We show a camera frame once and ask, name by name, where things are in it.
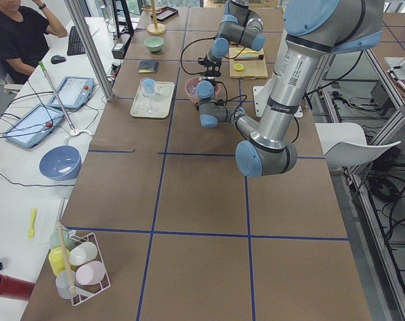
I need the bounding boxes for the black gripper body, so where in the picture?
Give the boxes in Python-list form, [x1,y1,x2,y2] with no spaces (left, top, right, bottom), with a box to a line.
[198,57,222,77]

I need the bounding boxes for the pink bowl of ice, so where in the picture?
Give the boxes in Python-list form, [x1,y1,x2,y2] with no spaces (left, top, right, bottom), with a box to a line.
[185,76,221,104]

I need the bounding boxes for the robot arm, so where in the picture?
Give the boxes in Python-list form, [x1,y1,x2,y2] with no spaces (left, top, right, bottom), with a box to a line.
[197,1,384,177]
[198,0,266,78]

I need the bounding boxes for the blue plastic cup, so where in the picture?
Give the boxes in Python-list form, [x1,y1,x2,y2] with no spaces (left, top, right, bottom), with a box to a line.
[140,78,156,97]

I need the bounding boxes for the white cup in rack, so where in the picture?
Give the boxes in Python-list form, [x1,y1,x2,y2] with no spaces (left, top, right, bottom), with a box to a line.
[69,241,98,266]

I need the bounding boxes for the green cup in rack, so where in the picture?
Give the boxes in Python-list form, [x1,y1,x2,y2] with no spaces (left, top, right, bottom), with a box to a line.
[49,228,75,251]

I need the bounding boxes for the pink cup in rack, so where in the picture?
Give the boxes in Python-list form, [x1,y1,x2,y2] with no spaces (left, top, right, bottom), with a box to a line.
[76,261,106,286]

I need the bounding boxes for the yellow cup in rack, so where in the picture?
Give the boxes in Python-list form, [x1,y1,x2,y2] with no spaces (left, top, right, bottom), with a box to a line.
[48,246,65,276]

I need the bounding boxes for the grey cup in rack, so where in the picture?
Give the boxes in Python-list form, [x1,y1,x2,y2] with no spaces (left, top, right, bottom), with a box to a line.
[55,270,77,299]

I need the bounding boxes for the lemon slice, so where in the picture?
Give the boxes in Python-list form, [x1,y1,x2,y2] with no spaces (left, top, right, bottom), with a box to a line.
[233,64,245,72]

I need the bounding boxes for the steel muddler black tip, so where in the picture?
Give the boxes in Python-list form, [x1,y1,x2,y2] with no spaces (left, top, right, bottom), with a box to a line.
[233,54,264,61]

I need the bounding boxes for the wooden cutting board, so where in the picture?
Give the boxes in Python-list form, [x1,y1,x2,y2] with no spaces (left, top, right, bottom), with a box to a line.
[228,47,268,79]

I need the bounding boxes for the yellow plastic knife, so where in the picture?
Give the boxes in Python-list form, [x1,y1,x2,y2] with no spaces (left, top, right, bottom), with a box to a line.
[236,49,263,56]

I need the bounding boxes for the green ceramic bowl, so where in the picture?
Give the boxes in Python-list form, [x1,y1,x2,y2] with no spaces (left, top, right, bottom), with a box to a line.
[144,36,164,53]

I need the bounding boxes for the cream bear serving tray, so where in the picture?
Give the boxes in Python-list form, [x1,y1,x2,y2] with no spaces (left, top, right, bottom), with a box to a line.
[130,78,175,118]

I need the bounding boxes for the grey yellow sponge cloth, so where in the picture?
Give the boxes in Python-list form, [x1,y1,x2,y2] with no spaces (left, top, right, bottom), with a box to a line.
[138,60,159,74]

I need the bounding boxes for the clear wine glass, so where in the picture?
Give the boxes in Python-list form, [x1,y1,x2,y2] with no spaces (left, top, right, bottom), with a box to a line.
[140,91,158,114]

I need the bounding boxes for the wooden stand with pole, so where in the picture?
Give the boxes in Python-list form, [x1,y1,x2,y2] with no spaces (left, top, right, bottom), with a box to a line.
[142,0,166,35]

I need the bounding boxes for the black tray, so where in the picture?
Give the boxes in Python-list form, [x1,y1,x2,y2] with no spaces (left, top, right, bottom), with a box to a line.
[155,7,178,22]

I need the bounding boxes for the black keyboard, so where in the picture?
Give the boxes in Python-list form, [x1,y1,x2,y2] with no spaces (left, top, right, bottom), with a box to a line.
[67,26,86,56]

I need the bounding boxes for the far blue teach pendant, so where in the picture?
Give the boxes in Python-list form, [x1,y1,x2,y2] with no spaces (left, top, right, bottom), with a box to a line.
[57,76,95,110]

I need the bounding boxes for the blue teach pendant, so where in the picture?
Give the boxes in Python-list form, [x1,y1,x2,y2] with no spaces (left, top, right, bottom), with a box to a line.
[3,104,64,148]
[57,76,95,110]

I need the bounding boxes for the white chair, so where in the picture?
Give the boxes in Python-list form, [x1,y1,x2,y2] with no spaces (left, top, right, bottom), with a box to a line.
[315,122,401,167]

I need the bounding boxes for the black computer mouse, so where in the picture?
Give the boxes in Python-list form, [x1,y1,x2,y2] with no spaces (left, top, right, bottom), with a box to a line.
[50,55,66,64]

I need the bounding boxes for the blue bowl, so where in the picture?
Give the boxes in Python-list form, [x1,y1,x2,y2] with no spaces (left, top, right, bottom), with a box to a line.
[39,145,82,181]

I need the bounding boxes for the near blue teach pendant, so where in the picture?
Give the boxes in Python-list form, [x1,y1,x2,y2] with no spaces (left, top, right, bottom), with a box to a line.
[3,104,64,148]

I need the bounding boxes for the person in black shirt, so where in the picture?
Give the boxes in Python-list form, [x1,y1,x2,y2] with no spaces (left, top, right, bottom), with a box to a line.
[0,1,68,84]

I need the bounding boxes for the yellow plastic spoon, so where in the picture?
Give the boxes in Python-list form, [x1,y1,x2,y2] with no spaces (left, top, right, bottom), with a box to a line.
[27,208,37,239]

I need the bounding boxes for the red cylinder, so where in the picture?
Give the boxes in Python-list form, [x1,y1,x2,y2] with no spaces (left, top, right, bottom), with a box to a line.
[0,274,35,301]

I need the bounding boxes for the aluminium frame post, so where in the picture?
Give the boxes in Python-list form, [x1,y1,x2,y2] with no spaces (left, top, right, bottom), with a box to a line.
[64,0,114,102]

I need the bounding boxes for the white wire cup rack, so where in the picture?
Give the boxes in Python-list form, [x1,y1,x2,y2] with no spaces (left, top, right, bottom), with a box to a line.
[55,224,111,306]

